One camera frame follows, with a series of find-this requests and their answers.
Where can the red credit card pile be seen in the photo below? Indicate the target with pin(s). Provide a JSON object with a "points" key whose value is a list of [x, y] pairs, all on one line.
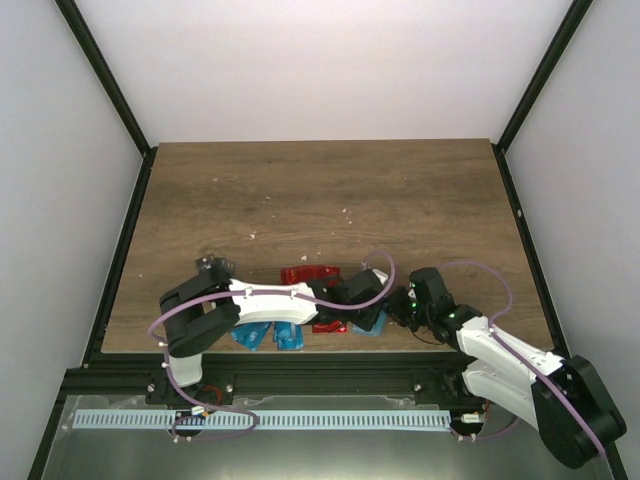
{"points": [[303, 273]]}

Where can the grey metal base plate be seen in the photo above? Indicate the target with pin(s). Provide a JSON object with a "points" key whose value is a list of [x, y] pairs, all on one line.
{"points": [[299, 438]]}

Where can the black right frame post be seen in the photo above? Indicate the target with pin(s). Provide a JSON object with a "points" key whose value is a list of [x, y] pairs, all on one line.
{"points": [[555, 50]]}

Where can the blue credit card pile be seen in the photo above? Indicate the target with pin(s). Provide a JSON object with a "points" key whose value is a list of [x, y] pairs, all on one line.
{"points": [[288, 336]]}

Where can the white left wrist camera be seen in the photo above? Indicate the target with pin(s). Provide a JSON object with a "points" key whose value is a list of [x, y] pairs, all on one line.
{"points": [[382, 276]]}

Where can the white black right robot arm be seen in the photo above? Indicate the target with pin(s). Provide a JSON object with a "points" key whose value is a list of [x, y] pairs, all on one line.
{"points": [[564, 399]]}

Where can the black frame post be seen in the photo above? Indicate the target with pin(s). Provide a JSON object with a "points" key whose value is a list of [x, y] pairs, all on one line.
{"points": [[555, 50], [81, 31]]}

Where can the light blue slotted cable duct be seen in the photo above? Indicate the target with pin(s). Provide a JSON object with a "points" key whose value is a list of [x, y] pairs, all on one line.
{"points": [[260, 419]]}

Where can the black left frame post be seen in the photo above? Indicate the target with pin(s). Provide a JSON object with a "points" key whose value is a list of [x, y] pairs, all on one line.
{"points": [[81, 31]]}

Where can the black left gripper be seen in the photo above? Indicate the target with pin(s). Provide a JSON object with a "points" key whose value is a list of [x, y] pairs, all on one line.
{"points": [[368, 320]]}

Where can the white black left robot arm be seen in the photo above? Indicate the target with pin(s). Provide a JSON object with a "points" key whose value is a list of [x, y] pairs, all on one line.
{"points": [[199, 312]]}

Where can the black front frame rail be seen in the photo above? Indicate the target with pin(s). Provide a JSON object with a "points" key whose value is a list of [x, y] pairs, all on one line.
{"points": [[264, 374]]}

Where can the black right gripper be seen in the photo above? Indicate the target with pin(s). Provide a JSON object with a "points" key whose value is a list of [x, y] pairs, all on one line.
{"points": [[394, 308]]}

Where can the black credit card pile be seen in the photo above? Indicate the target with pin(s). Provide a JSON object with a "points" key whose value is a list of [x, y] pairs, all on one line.
{"points": [[211, 261]]}

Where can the blue card holder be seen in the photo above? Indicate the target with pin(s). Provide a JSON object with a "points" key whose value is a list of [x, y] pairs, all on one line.
{"points": [[374, 333]]}

